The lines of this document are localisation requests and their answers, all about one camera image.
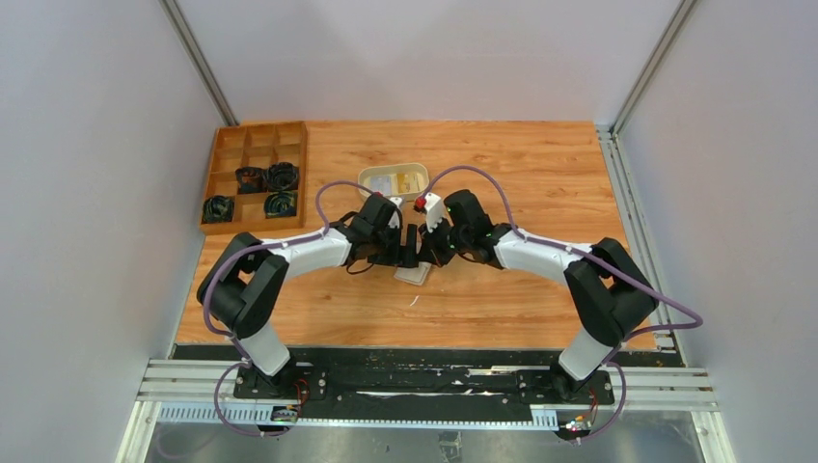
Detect aluminium frame post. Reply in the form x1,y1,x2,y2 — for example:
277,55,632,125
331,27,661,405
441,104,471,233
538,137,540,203
609,0,699,138
158,0,239,126

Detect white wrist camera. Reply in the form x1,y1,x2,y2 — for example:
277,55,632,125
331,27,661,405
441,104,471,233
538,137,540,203
388,196,405,230
413,192,446,232

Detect beige leather card holder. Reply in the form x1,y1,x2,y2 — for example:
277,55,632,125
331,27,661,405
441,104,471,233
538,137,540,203
394,262,431,286

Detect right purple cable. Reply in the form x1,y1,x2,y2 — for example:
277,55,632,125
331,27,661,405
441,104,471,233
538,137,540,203
422,165,704,442

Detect left aluminium frame post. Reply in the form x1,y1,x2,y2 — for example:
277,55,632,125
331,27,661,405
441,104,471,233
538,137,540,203
158,0,239,126

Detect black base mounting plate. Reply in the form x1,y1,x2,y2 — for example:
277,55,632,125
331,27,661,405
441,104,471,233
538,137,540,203
172,344,685,423

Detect beige oval plastic tray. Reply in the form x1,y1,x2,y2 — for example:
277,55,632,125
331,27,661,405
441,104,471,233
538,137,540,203
358,163,429,202

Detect cards in tray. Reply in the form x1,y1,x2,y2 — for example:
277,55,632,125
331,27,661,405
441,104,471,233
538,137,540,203
368,173,423,196

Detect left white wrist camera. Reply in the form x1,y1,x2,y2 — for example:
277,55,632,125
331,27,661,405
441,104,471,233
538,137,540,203
388,196,405,230

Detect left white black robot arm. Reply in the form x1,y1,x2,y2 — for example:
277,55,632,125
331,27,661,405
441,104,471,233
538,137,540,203
196,194,420,377

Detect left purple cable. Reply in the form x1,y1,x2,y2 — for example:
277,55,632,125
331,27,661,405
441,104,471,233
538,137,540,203
203,181,385,438

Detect wooden compartment organizer box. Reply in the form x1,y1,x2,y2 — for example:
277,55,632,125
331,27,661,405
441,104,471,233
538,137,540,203
200,122,308,235

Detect rolled dark belt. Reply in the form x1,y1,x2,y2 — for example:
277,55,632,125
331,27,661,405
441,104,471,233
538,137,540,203
234,166,264,195
262,191,297,219
202,195,234,224
261,162,300,192

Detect right aluminium frame post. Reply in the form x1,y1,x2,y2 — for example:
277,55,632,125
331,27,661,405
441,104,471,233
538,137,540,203
609,0,699,138

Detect purple cable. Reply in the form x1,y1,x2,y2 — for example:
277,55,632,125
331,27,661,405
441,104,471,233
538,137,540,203
422,165,704,442
203,181,385,438

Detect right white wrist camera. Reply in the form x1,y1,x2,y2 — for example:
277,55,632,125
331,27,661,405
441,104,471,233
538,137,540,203
413,192,446,232

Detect aluminium front rail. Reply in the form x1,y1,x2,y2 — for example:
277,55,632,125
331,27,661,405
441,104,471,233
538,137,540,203
137,360,718,431

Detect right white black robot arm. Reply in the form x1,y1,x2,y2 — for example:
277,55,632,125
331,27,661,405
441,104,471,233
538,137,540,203
414,189,658,391

